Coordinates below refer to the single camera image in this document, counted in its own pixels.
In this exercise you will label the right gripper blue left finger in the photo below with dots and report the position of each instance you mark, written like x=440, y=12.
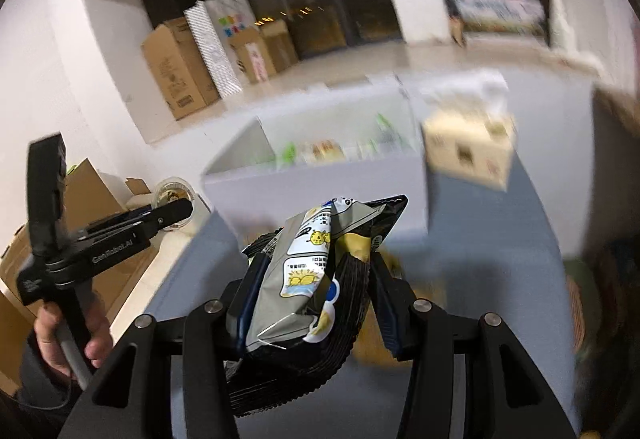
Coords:
x=241, y=309

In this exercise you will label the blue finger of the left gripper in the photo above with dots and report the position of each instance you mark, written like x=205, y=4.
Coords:
x=113, y=224

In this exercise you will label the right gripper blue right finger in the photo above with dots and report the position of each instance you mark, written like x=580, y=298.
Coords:
x=392, y=301

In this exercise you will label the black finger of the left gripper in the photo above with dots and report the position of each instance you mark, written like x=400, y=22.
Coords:
x=150, y=220

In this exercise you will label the round yellow noodle cake pack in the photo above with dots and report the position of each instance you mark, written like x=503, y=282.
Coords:
x=369, y=348

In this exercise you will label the black grey snack bag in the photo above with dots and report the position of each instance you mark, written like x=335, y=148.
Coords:
x=312, y=301

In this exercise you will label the green long snack pack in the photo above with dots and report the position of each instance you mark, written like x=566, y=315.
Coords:
x=387, y=137

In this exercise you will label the person's left hand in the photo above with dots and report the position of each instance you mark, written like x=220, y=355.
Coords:
x=50, y=330

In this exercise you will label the small round jelly cup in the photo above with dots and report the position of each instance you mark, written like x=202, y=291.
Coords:
x=174, y=189

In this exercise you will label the large brown cardboard box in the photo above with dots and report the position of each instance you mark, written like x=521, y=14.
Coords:
x=178, y=68

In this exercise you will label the white open storage box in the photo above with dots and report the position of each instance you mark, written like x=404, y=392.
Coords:
x=311, y=147

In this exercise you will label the perforated white panel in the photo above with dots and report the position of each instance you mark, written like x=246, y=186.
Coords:
x=214, y=54

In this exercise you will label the yellow tissue pack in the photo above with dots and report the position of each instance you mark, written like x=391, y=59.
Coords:
x=470, y=133

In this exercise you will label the small open cardboard box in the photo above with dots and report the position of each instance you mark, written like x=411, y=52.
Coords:
x=264, y=52

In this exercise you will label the white paper shopping bag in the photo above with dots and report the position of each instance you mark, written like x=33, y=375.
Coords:
x=230, y=17

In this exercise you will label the white foam box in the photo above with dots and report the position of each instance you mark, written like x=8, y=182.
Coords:
x=423, y=21

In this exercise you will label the long printed gift box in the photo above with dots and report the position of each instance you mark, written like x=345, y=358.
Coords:
x=524, y=17

